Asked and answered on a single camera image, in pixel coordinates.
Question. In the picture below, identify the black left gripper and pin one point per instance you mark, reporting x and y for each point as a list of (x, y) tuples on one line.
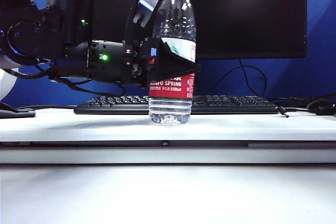
[(139, 64)]

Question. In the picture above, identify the clear plastic water bottle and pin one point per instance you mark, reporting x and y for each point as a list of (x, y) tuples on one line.
[(170, 95)]

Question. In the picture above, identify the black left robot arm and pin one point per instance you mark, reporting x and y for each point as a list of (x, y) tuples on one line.
[(68, 24)]

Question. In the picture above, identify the black monitor stand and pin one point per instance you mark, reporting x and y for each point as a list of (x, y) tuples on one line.
[(197, 85)]

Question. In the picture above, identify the black computer keyboard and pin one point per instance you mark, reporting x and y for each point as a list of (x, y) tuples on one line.
[(223, 104)]

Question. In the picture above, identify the black computer monitor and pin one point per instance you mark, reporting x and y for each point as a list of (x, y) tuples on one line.
[(249, 24)]

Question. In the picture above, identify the blue office partition panel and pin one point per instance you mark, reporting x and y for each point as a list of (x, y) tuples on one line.
[(320, 24)]

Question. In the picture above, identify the black Logitech computer mouse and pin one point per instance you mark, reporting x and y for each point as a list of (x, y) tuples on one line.
[(324, 110)]

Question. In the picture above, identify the white rounded plastic stand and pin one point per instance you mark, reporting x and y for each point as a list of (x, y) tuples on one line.
[(5, 90)]

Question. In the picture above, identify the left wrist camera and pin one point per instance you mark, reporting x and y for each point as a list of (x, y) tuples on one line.
[(148, 1)]

